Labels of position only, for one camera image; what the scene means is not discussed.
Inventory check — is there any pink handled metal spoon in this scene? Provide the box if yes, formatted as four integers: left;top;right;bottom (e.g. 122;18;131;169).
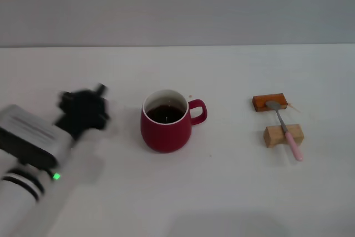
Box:
265;100;305;162

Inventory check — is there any red ceramic cup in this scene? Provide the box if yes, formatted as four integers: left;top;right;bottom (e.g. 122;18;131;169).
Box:
140;89;208;154

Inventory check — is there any dark orange wooden block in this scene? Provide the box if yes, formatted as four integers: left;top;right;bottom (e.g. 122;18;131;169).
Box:
252;92;288;113

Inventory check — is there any light wooden block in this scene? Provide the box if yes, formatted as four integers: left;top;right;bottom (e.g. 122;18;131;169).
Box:
263;123;305;149

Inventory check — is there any dark coffee liquid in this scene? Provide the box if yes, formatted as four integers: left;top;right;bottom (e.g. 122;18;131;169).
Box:
146;104;186;125

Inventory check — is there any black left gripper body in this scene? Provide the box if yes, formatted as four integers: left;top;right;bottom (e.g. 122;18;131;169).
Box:
54;89;111;141

